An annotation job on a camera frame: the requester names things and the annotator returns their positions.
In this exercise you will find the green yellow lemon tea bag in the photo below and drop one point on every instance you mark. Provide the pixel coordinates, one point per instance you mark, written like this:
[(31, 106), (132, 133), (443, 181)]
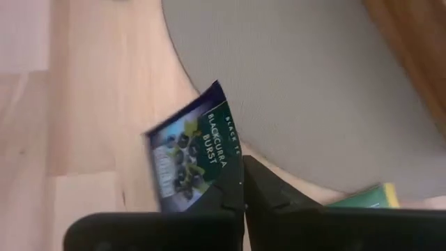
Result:
[(366, 199)]

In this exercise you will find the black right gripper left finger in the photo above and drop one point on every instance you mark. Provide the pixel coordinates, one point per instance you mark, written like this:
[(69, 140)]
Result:
[(230, 200)]

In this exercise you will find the dark blue blackcurrant tea bag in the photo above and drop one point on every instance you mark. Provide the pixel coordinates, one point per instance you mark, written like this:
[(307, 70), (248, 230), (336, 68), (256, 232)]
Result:
[(181, 153)]

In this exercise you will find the round grey table mat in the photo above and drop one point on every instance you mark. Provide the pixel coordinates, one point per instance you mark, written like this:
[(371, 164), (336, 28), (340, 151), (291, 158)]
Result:
[(296, 87)]

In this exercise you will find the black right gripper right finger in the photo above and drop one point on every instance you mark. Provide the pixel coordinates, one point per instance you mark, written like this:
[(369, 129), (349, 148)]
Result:
[(265, 195)]

